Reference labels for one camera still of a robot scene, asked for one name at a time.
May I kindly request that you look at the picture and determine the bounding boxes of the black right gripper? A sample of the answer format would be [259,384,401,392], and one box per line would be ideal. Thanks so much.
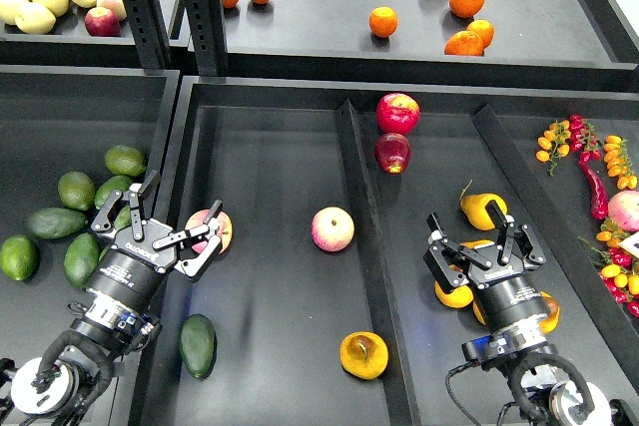
[423,200,549,332]

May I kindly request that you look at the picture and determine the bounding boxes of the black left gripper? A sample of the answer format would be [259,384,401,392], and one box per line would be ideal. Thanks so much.
[86,170,223,320]

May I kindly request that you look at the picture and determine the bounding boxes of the dark green avocado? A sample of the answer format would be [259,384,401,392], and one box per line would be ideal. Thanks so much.
[179,314,217,378]

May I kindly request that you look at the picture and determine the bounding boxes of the yellow pear with brown spot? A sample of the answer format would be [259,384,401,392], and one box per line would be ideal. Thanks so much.
[339,331,389,380]

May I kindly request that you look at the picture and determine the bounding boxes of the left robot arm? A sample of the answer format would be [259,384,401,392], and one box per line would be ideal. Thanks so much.
[1,171,223,425]

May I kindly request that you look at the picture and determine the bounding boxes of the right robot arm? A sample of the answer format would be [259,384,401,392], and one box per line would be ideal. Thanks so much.
[423,201,638,425]

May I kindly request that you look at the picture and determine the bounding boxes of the yellow pear upper pile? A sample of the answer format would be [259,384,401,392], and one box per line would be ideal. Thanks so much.
[459,238,494,249]

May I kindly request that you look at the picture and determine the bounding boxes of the yellow pear pile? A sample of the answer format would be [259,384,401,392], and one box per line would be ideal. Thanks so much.
[459,238,494,249]
[472,300,486,325]
[434,281,474,308]
[540,291,561,334]

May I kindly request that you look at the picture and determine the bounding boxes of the green avocado by tray edge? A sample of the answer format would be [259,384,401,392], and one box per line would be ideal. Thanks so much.
[113,206,132,230]

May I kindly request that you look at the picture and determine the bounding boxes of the yellow pear with stem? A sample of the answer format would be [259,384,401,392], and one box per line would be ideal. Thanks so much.
[459,180,508,231]

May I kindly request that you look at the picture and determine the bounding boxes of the yellow pear left pile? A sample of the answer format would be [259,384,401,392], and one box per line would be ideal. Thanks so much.
[434,281,474,308]

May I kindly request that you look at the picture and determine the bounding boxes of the green avocado upper middle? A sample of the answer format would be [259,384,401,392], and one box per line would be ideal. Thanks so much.
[94,175,134,210]

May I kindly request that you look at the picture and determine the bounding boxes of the yellow pear middle pile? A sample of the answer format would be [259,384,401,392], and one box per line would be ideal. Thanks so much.
[472,300,486,325]

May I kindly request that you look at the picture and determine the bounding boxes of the green avocado lower right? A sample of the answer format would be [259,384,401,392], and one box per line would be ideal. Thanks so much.
[98,245,111,262]

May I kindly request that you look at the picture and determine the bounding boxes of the green avocado top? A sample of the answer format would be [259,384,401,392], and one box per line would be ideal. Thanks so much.
[104,145,147,178]

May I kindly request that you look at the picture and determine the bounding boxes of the green avocado lower middle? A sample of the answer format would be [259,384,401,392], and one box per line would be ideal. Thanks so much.
[64,232,101,288]

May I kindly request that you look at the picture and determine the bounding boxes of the green avocado upper left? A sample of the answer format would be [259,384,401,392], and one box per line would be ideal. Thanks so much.
[58,171,96,212]

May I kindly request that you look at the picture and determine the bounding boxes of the yellow pear right pile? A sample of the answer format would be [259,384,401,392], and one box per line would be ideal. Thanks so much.
[540,291,561,334]

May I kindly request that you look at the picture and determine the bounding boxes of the dark avocado lying sideways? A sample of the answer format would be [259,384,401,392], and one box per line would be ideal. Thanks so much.
[27,208,88,239]

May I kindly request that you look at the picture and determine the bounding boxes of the light green avocado far left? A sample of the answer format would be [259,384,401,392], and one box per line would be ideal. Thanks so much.
[1,235,39,281]

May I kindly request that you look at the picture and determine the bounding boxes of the pink apple left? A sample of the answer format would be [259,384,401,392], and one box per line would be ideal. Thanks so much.
[185,209,233,253]

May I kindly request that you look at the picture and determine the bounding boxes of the pink apple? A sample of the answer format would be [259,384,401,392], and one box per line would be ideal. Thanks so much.
[185,209,233,253]
[311,207,354,252]

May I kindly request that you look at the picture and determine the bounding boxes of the red chili pepper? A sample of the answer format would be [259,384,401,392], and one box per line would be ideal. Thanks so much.
[578,152,608,220]

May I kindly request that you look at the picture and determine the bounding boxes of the orange cherry tomato vine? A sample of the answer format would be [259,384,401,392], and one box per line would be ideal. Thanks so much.
[535,120,571,177]

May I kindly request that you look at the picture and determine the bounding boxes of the dark red apple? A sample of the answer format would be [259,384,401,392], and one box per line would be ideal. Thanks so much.
[373,133,411,175]

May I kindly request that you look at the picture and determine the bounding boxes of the mixed cherry tomatoes bottom right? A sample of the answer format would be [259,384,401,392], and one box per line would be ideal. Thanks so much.
[580,217,638,318]

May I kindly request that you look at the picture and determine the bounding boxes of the pink apple right edge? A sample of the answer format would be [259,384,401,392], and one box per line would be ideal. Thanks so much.
[608,191,639,232]

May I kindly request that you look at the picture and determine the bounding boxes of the white label card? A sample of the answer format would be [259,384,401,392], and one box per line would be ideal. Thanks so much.
[619,231,639,258]

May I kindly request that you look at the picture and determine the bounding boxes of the pink apple centre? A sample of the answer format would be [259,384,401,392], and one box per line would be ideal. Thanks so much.
[311,207,354,252]

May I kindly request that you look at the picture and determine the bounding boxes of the red cherry tomato vine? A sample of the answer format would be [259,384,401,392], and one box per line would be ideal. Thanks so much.
[568,114,601,164]

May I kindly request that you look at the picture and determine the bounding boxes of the bright red apple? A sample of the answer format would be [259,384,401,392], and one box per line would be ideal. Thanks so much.
[375,93,420,136]

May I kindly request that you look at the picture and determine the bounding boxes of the yellow cherry tomato vine right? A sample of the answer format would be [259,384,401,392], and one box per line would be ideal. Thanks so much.
[604,135,638,190]

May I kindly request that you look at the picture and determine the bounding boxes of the black centre tray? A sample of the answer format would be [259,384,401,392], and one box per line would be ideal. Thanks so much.
[127,74,639,426]

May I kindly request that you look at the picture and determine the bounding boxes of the black upper left shelf tray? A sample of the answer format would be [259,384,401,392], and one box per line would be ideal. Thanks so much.
[0,0,184,71]

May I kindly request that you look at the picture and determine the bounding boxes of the red apple on shelf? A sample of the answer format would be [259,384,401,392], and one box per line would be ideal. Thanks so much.
[84,7,121,37]

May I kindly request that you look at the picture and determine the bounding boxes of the orange front right shelf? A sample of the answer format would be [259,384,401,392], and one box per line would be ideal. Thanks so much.
[444,30,484,56]

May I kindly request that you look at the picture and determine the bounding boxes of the pale peach on shelf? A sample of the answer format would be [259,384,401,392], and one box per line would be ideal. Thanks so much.
[96,0,127,22]

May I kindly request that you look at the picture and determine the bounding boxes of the black perforated post left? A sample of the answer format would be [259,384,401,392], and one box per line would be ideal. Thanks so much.
[123,0,173,70]

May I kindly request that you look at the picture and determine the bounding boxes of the black perforated post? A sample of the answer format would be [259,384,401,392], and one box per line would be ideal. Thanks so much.
[183,0,230,77]
[123,0,173,70]

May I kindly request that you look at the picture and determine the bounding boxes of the black perforated post right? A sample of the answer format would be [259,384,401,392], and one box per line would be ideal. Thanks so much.
[183,0,230,77]

